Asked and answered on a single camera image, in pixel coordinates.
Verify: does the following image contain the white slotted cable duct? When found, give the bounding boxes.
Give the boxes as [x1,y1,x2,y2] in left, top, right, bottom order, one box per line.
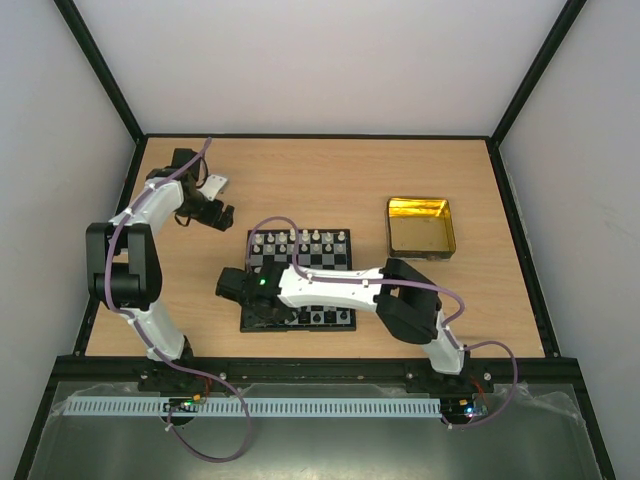
[61,396,441,418]

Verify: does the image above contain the black mounting rail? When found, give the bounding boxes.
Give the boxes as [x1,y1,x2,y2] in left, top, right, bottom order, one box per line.
[133,357,495,396]

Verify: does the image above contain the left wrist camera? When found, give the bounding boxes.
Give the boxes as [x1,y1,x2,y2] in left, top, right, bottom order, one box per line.
[198,175,229,201]

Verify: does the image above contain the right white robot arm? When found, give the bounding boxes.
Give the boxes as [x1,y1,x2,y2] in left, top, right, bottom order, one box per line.
[215,258,471,392]

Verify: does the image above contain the gold metal tin tray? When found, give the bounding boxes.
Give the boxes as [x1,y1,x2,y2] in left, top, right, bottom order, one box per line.
[385,197,457,261]

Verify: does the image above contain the black frame enclosure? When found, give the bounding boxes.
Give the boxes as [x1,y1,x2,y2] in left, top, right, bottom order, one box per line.
[15,0,615,479]

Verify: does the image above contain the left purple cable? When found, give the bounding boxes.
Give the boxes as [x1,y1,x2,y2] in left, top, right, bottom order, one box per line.
[102,135,254,462]

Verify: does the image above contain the black white chessboard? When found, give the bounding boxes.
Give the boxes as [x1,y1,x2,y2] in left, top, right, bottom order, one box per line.
[240,229,356,333]

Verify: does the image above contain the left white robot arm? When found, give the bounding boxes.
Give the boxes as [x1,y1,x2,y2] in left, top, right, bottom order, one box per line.
[85,140,234,362]

